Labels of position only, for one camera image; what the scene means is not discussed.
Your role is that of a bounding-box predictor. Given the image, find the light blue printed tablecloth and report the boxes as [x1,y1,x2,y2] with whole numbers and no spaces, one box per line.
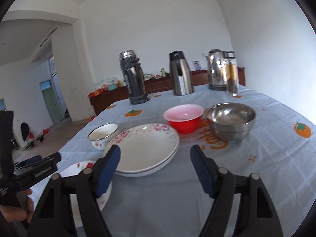
[25,84,316,237]

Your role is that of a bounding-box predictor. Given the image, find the floral mesh food cover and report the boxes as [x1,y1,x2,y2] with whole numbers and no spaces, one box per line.
[90,77,122,93]

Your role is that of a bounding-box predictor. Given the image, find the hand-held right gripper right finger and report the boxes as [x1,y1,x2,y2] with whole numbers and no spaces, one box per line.
[190,144,284,237]

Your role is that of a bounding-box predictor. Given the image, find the red plastic bowl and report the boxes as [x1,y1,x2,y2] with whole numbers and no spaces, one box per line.
[163,104,204,134]

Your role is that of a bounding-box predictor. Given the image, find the black vacuum flask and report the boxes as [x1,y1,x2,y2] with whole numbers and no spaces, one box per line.
[119,50,150,104]

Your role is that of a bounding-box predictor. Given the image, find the glass tea bottle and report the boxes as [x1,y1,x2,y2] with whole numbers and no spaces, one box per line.
[223,51,239,97]

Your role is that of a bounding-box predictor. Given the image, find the white enamel bowl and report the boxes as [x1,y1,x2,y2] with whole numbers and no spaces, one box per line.
[87,123,119,150]

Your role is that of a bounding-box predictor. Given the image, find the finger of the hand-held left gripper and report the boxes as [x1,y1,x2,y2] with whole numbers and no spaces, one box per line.
[14,152,62,175]

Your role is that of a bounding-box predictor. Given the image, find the enamel bowls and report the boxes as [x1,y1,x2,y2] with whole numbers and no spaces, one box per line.
[206,103,256,142]

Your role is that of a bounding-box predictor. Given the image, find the person's left hand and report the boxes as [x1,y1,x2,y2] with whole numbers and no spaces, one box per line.
[0,189,34,225]

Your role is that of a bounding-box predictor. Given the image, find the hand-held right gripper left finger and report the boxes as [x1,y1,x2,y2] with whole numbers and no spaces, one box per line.
[27,144,121,237]

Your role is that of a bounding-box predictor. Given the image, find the stainless steel electric kettle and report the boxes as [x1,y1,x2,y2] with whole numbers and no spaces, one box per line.
[205,49,229,91]

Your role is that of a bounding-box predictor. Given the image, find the green door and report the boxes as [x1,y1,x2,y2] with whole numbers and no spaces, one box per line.
[40,80,63,125]

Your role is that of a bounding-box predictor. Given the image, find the white plate with red flowers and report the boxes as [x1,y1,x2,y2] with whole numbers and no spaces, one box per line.
[59,160,113,229]

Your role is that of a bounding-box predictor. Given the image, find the steel carafe with black lid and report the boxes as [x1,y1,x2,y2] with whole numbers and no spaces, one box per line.
[169,51,194,96]

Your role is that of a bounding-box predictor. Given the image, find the brown wooden sideboard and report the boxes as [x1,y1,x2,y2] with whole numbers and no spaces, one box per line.
[89,67,246,115]

